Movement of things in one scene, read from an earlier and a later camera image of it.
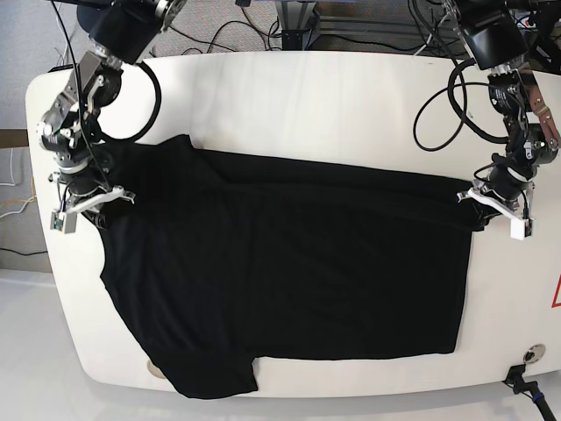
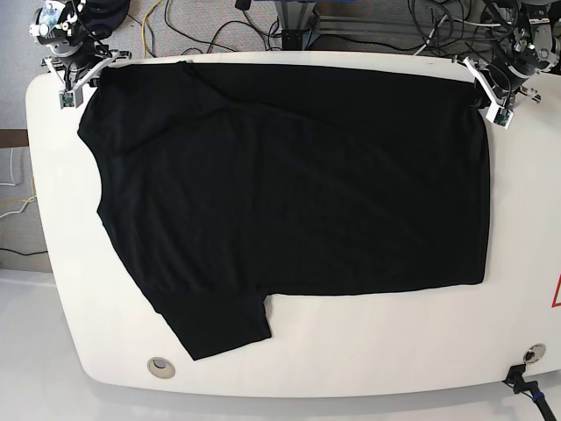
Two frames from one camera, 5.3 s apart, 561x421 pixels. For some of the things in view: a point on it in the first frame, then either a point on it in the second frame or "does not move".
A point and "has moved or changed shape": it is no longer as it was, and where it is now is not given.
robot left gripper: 504,185 → 507,77
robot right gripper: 85,181 → 78,58
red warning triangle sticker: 554,303 does not move
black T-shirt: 216,263 has moved or changed shape
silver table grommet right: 535,353 does not move
